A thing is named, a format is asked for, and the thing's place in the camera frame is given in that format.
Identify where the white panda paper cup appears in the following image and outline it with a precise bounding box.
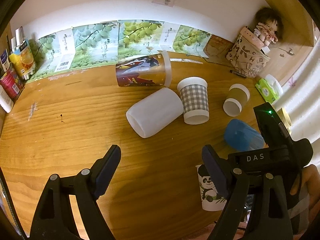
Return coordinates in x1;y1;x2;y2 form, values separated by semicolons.
196;164;226;212

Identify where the blue plastic cup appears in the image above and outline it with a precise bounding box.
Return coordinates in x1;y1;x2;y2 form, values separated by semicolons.
224;119;265;152

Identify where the brown sleeved paper cup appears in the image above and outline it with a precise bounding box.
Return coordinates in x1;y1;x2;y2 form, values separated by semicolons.
223;83;250;117

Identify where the grey checked paper cup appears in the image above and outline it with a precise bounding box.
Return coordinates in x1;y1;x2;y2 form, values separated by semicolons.
177;77;209;125

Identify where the white plastic cup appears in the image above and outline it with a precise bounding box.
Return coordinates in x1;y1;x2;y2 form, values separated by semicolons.
126;88;183;138

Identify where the clear printed plastic cup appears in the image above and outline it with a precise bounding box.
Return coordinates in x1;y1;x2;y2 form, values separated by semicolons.
115;51;172;87

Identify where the person's right hand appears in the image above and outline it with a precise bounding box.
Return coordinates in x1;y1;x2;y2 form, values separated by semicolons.
289;164;320;218

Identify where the cream ceramic mug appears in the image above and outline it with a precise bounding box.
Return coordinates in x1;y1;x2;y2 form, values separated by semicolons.
277;107;292;134

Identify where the green tissue pack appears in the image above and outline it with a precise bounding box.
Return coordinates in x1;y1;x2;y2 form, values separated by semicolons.
255;74;283;104

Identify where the black pen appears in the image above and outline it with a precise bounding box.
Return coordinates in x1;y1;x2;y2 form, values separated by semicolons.
229;70;247;79

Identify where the pink case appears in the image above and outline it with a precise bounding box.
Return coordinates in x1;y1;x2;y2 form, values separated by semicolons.
240;26;265;50

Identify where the white bottle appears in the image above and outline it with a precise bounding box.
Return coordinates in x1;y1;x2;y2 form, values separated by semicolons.
0;85;14;113

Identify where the brown haired doll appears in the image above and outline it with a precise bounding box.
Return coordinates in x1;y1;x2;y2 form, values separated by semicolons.
254;7;284;47

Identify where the red can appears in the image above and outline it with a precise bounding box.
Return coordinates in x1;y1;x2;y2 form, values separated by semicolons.
1;65;24;102

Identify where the yellow juice carton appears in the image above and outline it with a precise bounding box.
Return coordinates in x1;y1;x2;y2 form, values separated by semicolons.
9;40;36;81

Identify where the grape poster strip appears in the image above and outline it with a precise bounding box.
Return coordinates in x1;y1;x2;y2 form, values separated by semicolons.
29;20;212;81

